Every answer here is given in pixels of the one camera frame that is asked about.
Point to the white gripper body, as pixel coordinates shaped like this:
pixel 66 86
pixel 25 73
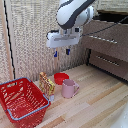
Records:
pixel 63 38

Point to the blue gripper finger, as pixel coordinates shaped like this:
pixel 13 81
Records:
pixel 68 51
pixel 55 53

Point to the wooden cabinet door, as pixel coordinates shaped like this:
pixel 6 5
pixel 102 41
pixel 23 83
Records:
pixel 110 33

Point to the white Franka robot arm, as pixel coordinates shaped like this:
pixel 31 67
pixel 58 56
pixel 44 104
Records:
pixel 71 11

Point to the red plastic bowl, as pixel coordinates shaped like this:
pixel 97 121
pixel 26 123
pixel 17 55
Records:
pixel 60 77

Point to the yellow patterned snack bag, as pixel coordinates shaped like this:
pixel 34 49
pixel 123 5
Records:
pixel 46 86

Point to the small brown drawer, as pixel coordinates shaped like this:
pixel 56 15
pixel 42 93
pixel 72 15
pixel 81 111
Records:
pixel 110 66

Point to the brown wooden drawer cabinet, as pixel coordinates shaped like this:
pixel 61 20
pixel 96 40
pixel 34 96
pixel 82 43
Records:
pixel 113 48

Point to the black vertical strip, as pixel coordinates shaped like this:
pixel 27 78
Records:
pixel 9 40

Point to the red plastic shopping basket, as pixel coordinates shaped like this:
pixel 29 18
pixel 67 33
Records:
pixel 23 100

